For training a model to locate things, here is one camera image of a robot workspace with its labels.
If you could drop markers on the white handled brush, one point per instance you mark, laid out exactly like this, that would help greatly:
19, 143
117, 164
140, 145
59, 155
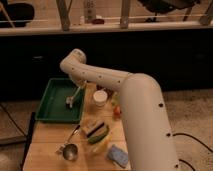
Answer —
70, 99

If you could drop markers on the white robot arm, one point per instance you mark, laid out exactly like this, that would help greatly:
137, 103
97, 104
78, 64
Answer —
144, 116

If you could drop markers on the green plastic tray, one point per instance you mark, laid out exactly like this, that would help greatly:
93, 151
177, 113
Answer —
53, 107

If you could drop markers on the dark red bowl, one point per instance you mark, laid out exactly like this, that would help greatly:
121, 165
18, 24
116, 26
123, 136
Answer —
108, 91

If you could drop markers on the white paper cup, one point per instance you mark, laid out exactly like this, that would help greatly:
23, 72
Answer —
100, 98

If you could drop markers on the yellow banana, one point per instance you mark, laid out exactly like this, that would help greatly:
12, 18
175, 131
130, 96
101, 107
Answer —
101, 146

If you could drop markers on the wooden table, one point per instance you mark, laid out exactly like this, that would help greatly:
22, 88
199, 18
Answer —
48, 137

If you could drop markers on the blue sponge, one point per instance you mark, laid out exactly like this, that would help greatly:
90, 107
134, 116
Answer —
118, 156

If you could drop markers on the white bottle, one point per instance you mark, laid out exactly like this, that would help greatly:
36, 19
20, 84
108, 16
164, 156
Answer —
89, 10

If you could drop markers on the metal ladle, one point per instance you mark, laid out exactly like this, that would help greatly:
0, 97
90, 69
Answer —
68, 150

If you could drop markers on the black office chair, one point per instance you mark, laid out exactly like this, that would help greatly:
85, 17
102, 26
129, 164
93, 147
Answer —
166, 6

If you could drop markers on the wooden railing shelf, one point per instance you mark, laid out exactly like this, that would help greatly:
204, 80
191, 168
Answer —
40, 17

